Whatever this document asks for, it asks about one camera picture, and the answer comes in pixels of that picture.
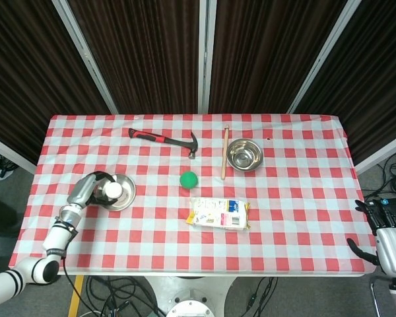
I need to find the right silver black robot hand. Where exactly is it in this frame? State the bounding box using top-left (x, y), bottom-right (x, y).
top-left (346, 197), bottom-right (396, 277)

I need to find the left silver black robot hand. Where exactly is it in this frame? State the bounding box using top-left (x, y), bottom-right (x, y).
top-left (67, 170), bottom-right (119, 209)

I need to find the white paper cup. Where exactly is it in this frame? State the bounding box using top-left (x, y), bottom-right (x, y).
top-left (97, 180), bottom-right (124, 203)

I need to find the round metal plate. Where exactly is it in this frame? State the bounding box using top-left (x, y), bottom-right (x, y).
top-left (97, 173), bottom-right (137, 212)

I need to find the red black claw hammer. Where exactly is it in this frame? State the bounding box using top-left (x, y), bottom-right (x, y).
top-left (128, 127), bottom-right (199, 160)

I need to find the yellow floor tape strip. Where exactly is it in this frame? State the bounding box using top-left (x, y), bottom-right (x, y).
top-left (67, 275), bottom-right (85, 317)

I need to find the green ball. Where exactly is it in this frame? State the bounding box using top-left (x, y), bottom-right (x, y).
top-left (180, 171), bottom-right (199, 190)

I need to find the red white checkered tablecloth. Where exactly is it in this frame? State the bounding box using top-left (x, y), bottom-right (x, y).
top-left (8, 114), bottom-right (377, 277)

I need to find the white yellow plastic package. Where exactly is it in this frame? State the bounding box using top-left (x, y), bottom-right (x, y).
top-left (185, 197), bottom-right (251, 232)

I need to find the dark brown curtain panel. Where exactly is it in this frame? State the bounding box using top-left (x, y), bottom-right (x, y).
top-left (208, 0), bottom-right (349, 115)
top-left (67, 0), bottom-right (202, 115)
top-left (0, 0), bottom-right (112, 166)
top-left (295, 0), bottom-right (396, 166)

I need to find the wooden stick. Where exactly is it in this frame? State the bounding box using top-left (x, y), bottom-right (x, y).
top-left (220, 124), bottom-right (230, 180)

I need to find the stainless steel bowl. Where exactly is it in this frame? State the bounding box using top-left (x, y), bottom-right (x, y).
top-left (226, 138), bottom-right (263, 172)

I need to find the white partition base rail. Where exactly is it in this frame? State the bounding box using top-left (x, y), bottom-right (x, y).
top-left (354, 130), bottom-right (396, 175)
top-left (0, 131), bottom-right (37, 175)

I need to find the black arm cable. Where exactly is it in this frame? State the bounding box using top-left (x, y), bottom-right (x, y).
top-left (61, 256), bottom-right (88, 317)

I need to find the white partition post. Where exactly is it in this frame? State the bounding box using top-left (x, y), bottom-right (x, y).
top-left (51, 0), bottom-right (119, 115)
top-left (286, 0), bottom-right (362, 115)
top-left (197, 0), bottom-right (218, 114)

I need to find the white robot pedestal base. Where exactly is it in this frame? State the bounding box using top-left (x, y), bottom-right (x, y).
top-left (143, 275), bottom-right (240, 317)

